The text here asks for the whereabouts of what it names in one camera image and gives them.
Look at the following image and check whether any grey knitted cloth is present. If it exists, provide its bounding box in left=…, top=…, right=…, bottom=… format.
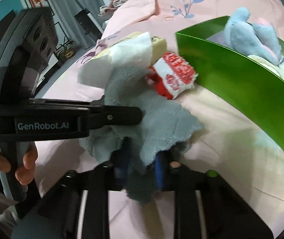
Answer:
left=79, top=66, right=204, bottom=204

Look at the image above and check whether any blue plush elephant toy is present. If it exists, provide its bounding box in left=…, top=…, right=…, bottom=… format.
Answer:
left=224, top=7, right=282, bottom=65

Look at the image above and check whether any cream yellow towel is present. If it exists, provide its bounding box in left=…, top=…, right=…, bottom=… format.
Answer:
left=248, top=55, right=284, bottom=79

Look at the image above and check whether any person's left hand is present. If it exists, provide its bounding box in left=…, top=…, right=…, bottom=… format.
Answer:
left=0, top=140, right=39, bottom=186

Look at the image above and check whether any pink printed tablecloth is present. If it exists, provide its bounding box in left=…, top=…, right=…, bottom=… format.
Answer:
left=104, top=0, right=284, bottom=238

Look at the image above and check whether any potted plant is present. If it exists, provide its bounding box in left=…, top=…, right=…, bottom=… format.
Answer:
left=56, top=39, right=76, bottom=62

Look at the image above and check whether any large yellow tissue pack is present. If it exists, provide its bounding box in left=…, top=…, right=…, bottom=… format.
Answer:
left=77, top=32, right=167, bottom=88

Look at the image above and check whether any red white sock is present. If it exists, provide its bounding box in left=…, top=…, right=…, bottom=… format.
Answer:
left=146, top=52, right=198, bottom=100

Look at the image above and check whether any black stand with mirror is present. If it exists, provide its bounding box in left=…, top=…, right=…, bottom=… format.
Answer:
left=74, top=0, right=103, bottom=40

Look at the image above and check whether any pink clothes pile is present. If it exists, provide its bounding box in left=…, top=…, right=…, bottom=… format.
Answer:
left=98, top=0, right=128, bottom=18

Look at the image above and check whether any green cardboard box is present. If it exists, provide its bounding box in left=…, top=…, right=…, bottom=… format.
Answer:
left=175, top=16, right=284, bottom=151

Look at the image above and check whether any black camera module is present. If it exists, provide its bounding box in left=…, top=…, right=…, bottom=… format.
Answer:
left=0, top=7, right=58, bottom=100

